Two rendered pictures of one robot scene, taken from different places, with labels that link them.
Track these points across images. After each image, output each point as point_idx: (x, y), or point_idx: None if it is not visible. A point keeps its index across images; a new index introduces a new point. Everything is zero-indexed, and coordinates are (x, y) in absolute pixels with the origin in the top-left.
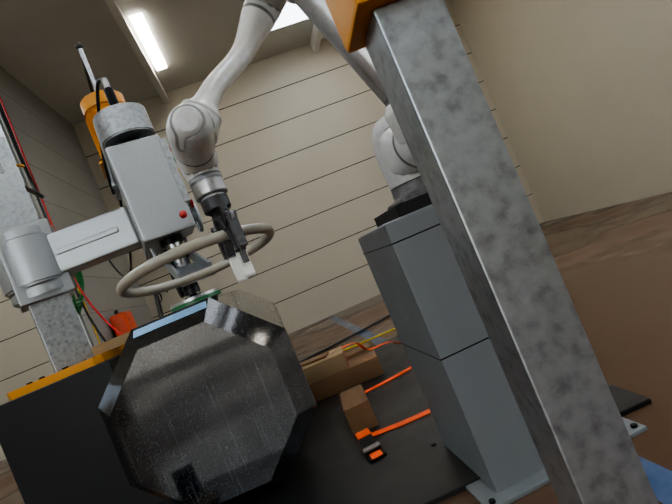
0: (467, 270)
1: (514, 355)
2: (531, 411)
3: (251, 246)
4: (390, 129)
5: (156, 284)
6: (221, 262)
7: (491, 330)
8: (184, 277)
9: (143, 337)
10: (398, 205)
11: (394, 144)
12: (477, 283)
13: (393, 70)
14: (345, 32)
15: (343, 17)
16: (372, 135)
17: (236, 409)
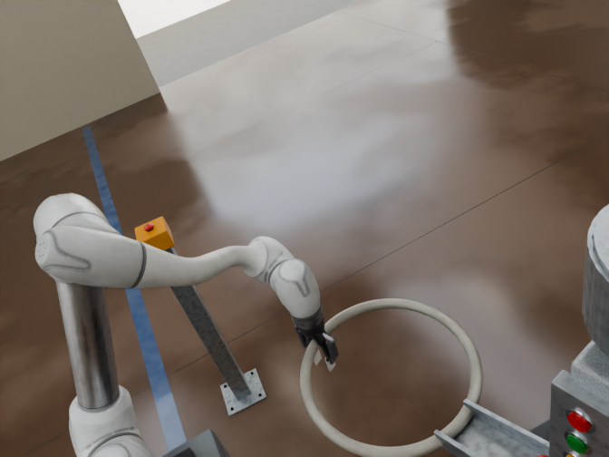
0: (198, 296)
1: (206, 306)
2: (213, 321)
3: (365, 443)
4: (124, 438)
5: (474, 374)
6: (421, 441)
7: (206, 309)
8: (462, 408)
9: None
10: (186, 449)
11: (139, 435)
12: (199, 296)
13: (174, 249)
14: (172, 238)
15: (170, 234)
16: (138, 454)
17: None
